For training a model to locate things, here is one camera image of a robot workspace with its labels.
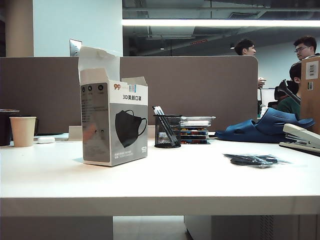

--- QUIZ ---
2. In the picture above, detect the white grey mask box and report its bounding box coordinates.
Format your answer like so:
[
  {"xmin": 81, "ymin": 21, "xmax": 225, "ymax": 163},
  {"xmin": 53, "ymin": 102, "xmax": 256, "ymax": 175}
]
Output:
[{"xmin": 77, "ymin": 45, "xmax": 149, "ymax": 167}]

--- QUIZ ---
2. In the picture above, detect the black mask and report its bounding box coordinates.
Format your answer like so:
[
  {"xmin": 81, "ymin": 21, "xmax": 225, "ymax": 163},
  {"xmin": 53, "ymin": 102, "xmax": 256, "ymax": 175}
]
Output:
[{"xmin": 223, "ymin": 153, "xmax": 292, "ymax": 169}]

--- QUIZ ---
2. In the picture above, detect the brown cardboard box with labels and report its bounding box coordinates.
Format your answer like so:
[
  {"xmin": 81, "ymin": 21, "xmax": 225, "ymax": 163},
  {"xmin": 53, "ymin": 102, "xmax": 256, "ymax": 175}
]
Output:
[{"xmin": 299, "ymin": 55, "xmax": 320, "ymax": 135}]

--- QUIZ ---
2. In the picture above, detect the white capped pen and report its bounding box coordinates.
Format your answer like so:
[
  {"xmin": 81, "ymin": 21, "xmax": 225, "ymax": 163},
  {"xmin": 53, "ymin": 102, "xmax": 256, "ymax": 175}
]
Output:
[
  {"xmin": 151, "ymin": 105, "xmax": 177, "ymax": 147},
  {"xmin": 156, "ymin": 105, "xmax": 181, "ymax": 146}
]

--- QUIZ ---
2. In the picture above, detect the black mesh pen holder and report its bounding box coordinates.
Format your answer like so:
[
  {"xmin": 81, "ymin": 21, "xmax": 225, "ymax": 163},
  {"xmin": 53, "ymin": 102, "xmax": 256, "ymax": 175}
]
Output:
[{"xmin": 153, "ymin": 114, "xmax": 182, "ymax": 148}]

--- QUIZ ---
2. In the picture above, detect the colourful flat book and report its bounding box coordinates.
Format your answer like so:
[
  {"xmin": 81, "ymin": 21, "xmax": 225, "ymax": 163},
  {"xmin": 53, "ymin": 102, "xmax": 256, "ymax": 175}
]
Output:
[
  {"xmin": 180, "ymin": 126, "xmax": 210, "ymax": 133},
  {"xmin": 180, "ymin": 131, "xmax": 209, "ymax": 139},
  {"xmin": 180, "ymin": 137, "xmax": 212, "ymax": 145}
]

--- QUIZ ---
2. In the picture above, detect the clear plastic tray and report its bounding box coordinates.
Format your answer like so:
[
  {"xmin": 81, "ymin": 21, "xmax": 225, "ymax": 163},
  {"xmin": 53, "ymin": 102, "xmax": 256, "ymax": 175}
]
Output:
[{"xmin": 179, "ymin": 115, "xmax": 217, "ymax": 127}]

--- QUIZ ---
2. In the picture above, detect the brown desk partition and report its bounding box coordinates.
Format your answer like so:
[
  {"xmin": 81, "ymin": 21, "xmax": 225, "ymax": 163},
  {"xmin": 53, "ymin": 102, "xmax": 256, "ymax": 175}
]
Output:
[{"xmin": 0, "ymin": 55, "xmax": 259, "ymax": 135}]

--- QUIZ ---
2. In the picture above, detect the flat-lying blue rubber slipper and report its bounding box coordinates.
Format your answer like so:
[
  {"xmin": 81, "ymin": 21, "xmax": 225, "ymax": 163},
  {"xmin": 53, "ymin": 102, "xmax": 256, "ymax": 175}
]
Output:
[{"xmin": 214, "ymin": 119, "xmax": 288, "ymax": 144}]

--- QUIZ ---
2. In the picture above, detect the long ceiling light strip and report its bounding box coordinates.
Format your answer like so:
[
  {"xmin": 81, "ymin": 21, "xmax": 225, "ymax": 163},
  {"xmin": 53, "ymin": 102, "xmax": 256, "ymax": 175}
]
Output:
[{"xmin": 121, "ymin": 18, "xmax": 320, "ymax": 27}]

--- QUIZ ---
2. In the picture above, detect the black haired standing person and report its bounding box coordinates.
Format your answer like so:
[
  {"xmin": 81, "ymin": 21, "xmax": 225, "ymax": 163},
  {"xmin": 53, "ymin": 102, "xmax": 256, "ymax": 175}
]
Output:
[{"xmin": 234, "ymin": 39, "xmax": 257, "ymax": 56}]

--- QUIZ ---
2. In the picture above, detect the white computer monitor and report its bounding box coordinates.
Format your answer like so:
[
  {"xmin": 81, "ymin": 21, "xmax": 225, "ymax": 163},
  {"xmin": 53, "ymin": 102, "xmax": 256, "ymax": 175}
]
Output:
[{"xmin": 260, "ymin": 88, "xmax": 278, "ymax": 103}]

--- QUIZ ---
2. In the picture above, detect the tilted blue rubber slipper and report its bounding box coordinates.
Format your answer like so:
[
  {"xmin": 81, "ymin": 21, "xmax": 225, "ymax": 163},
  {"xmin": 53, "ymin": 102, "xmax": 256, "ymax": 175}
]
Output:
[{"xmin": 254, "ymin": 107, "xmax": 316, "ymax": 133}]

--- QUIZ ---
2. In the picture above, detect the black chair headrest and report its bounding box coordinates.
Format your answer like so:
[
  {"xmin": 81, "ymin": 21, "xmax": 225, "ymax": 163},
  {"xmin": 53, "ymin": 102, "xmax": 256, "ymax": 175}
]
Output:
[{"xmin": 273, "ymin": 78, "xmax": 302, "ymax": 106}]

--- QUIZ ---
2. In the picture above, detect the seated person in green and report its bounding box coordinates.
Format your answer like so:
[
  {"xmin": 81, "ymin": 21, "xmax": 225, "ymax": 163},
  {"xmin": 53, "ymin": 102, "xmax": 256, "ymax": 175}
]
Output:
[{"xmin": 276, "ymin": 62, "xmax": 303, "ymax": 120}]

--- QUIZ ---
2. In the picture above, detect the beige paper cup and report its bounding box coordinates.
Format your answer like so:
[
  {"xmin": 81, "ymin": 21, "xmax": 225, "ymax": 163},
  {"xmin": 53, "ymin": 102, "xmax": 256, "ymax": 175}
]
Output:
[{"xmin": 9, "ymin": 116, "xmax": 37, "ymax": 148}]

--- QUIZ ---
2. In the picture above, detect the white grey stapler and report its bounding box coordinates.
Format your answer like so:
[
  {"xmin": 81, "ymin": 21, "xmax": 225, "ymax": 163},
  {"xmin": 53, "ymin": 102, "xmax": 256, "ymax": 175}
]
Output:
[{"xmin": 278, "ymin": 123, "xmax": 320, "ymax": 157}]

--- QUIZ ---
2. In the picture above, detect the black lidded container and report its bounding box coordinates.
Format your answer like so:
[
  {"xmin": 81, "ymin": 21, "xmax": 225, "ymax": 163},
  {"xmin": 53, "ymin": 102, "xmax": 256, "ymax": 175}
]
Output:
[{"xmin": 0, "ymin": 108, "xmax": 20, "ymax": 147}]

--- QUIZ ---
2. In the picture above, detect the silver wall switch plate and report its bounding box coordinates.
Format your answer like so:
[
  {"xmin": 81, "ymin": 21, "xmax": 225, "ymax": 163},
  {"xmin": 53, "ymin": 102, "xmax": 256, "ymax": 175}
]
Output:
[{"xmin": 69, "ymin": 38, "xmax": 83, "ymax": 58}]

